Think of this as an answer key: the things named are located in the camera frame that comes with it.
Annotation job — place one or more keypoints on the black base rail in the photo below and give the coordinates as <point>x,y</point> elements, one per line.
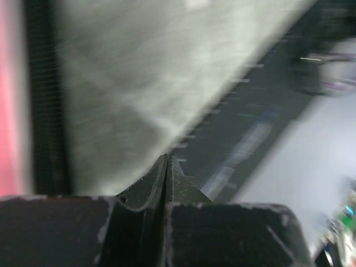
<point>222,151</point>

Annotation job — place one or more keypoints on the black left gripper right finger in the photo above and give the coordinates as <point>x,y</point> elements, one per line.
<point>199,232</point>

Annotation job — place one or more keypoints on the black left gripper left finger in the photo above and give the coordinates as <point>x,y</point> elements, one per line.
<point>122,230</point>

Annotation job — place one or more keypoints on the pink racket bag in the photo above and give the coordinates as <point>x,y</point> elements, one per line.
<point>34,145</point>

